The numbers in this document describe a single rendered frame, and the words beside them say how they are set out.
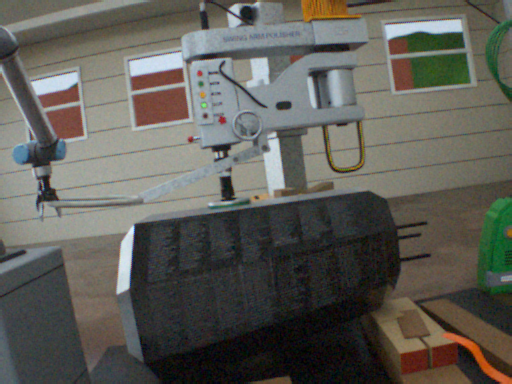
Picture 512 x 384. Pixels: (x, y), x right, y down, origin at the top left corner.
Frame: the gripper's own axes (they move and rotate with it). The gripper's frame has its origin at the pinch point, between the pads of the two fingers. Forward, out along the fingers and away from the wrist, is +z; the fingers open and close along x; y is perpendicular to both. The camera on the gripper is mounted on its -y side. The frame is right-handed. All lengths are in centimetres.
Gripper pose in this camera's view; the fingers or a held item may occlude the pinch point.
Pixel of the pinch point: (50, 218)
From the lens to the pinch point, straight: 221.1
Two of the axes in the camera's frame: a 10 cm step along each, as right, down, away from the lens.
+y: 6.2, 0.1, -7.8
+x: 7.7, -2.0, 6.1
